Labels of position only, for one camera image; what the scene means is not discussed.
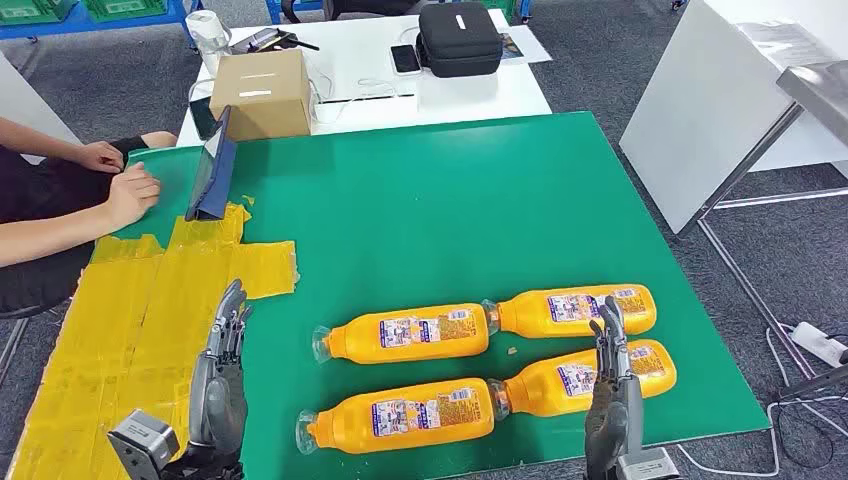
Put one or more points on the yellow taped cardboard patch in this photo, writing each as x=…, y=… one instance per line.
x=132, y=311

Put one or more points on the tablet in blue case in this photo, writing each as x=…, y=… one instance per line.
x=218, y=179

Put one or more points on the green plastic crate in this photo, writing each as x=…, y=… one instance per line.
x=33, y=10
x=500, y=6
x=126, y=8

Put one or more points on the printed paper sheet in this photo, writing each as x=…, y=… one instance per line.
x=530, y=50

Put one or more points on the brown cardboard box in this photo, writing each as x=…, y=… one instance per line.
x=265, y=99

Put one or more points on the person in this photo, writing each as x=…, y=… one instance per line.
x=40, y=185

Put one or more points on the black handheld device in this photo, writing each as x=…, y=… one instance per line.
x=262, y=40

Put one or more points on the person's right forearm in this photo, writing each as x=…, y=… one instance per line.
x=46, y=242

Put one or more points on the metal stool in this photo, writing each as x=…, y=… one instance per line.
x=14, y=348

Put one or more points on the person's left hand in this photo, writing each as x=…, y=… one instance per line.
x=99, y=158

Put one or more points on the orange detergent bottle clear cap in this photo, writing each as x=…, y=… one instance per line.
x=536, y=391
x=344, y=420
x=411, y=331
x=530, y=314

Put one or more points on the smartphone with dark screen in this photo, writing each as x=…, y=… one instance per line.
x=405, y=60

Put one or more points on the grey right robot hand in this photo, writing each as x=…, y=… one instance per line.
x=606, y=424

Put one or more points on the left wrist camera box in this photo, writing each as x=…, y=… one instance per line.
x=142, y=440

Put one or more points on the person's left forearm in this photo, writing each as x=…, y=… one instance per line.
x=33, y=140

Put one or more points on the black zip carrying case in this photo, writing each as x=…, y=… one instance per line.
x=457, y=40

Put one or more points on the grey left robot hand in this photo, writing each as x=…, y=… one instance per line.
x=215, y=411

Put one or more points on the stainless steel table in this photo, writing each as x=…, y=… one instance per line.
x=821, y=93

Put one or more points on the white table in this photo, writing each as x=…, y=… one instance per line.
x=477, y=93

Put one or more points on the black office chair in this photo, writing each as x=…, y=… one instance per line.
x=358, y=6

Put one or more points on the green table mat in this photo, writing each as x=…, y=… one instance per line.
x=430, y=218

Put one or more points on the person's right hand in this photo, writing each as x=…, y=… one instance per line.
x=132, y=195

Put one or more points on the small white panel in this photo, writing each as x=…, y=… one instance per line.
x=26, y=99

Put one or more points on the grey paper sheet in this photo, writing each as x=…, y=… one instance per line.
x=788, y=45

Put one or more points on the white floor power strip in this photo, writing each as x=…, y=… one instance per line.
x=815, y=341

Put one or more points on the black phone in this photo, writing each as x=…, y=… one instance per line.
x=202, y=119

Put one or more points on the large white board panel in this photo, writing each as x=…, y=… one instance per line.
x=715, y=99

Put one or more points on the small yellow tape scrap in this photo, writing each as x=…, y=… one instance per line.
x=248, y=199

